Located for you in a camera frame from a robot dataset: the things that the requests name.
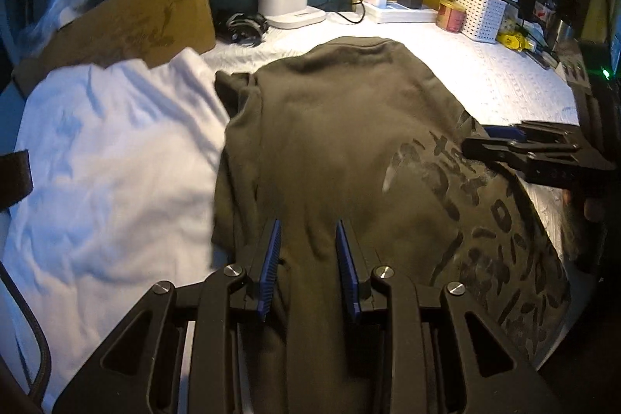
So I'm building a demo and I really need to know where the dark brown printed t-shirt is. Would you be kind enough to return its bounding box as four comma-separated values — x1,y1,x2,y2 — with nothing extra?
213,38,571,413

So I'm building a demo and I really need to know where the yellow snack bag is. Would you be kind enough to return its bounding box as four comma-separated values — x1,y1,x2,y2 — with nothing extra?
496,33,537,52

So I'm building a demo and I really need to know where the steel cup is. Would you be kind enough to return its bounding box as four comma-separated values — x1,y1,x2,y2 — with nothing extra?
555,19,575,42

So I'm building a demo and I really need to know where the white perforated plastic basket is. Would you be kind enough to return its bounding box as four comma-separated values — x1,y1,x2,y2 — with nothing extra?
456,0,506,43

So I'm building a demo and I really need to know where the plastic water bottle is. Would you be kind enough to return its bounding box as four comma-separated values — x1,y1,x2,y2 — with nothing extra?
533,0,556,27

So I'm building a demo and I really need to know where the red tin can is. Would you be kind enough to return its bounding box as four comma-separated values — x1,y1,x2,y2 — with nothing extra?
436,0,466,34

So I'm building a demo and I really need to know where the white power strip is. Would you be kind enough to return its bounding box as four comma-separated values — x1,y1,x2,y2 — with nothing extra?
363,2,438,24

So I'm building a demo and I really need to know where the white folded garment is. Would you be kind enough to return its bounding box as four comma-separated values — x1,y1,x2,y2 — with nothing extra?
1,49,228,410

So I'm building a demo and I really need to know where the cardboard box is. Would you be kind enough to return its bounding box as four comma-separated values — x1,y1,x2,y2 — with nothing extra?
13,0,216,97

